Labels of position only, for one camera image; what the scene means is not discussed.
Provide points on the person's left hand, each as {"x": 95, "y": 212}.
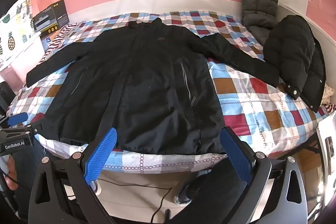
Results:
{"x": 11, "y": 174}

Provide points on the black puffer jacket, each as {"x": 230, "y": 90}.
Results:
{"x": 288, "y": 50}

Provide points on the person's shoe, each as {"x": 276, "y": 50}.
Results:
{"x": 181, "y": 196}

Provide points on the white appliance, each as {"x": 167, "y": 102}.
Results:
{"x": 328, "y": 150}

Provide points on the cream knit cloth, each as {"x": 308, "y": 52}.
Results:
{"x": 328, "y": 94}

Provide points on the pink storage box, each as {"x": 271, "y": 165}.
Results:
{"x": 11, "y": 74}

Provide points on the grey quilted jacket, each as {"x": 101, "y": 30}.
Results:
{"x": 258, "y": 3}

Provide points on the pineapple print cloth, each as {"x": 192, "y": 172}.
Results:
{"x": 11, "y": 40}

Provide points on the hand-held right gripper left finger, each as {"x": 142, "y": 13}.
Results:
{"x": 101, "y": 158}

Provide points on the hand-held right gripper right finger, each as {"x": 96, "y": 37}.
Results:
{"x": 236, "y": 158}

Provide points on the plaid bed sheet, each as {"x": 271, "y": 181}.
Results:
{"x": 236, "y": 98}

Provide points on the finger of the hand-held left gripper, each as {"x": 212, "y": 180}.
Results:
{"x": 32, "y": 128}
{"x": 17, "y": 119}

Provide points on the black cardboard box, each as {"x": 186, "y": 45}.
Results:
{"x": 59, "y": 14}

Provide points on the black metal frame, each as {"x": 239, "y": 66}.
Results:
{"x": 309, "y": 145}

